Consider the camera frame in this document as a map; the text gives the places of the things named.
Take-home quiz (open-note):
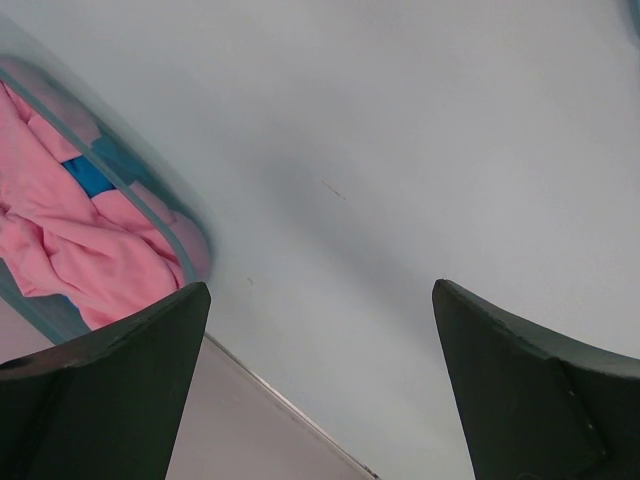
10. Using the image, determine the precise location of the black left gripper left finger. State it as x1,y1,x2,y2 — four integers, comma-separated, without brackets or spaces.
1,282,211,479

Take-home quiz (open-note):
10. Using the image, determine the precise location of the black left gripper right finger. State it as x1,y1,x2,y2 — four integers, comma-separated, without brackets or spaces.
432,279,639,479

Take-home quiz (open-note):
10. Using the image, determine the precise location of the teal t-shirt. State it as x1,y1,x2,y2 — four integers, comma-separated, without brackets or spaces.
621,0,640,35

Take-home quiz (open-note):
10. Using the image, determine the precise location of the grey-blue plastic basket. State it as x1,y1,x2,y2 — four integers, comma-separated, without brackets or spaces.
0,14,216,346

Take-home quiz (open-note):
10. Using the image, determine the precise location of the pink t-shirt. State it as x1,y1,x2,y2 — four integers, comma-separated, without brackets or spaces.
0,79,206,331

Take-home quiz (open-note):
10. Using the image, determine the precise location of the blue t-shirt in basket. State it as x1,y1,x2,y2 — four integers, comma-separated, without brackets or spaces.
62,156,115,198

